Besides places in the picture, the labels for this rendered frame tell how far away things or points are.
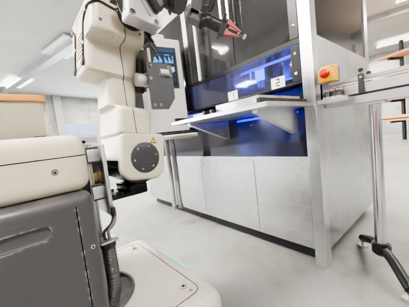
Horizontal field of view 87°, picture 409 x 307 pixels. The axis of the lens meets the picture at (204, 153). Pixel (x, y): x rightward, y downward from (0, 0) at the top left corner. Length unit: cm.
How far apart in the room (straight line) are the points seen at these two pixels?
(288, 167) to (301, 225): 34
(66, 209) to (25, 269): 12
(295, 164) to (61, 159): 110
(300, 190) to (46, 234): 114
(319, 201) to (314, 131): 37
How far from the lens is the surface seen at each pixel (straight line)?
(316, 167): 125
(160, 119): 170
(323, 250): 140
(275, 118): 108
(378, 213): 139
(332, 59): 150
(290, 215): 140
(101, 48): 82
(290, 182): 134
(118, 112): 75
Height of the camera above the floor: 78
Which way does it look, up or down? 5 degrees down
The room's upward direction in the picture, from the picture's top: 7 degrees counter-clockwise
